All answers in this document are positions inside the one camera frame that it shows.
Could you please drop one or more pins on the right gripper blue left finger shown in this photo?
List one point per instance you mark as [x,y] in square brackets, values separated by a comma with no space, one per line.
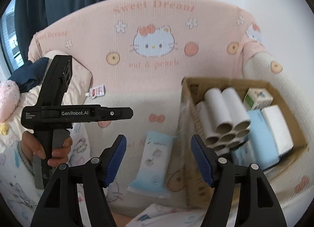
[114,158]

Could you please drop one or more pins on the white paper tube bundle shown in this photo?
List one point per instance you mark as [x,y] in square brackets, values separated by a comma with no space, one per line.
[224,119]

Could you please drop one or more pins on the green white small carton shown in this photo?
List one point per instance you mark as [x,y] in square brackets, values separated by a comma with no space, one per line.
[257,98]

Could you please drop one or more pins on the light blue box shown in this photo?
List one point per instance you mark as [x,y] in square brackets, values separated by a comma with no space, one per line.
[260,147]

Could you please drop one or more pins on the pink plush toy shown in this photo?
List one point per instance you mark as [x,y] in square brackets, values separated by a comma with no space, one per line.
[10,96]

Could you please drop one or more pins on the red white sachet packet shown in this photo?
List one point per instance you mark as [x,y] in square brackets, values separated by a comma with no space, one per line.
[97,91]

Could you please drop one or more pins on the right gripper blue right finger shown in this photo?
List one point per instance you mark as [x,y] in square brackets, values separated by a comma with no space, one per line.
[201,154]

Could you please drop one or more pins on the printed white pajama clothing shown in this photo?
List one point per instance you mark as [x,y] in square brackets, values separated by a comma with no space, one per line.
[19,168]

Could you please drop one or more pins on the pink Hello Kitty chair cover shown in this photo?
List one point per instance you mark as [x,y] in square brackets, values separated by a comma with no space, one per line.
[159,57]

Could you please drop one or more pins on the brown cardboard box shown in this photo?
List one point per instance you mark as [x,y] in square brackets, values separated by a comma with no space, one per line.
[289,177]

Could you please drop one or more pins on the blue white tissue pack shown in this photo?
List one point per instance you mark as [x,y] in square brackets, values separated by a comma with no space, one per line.
[155,159]

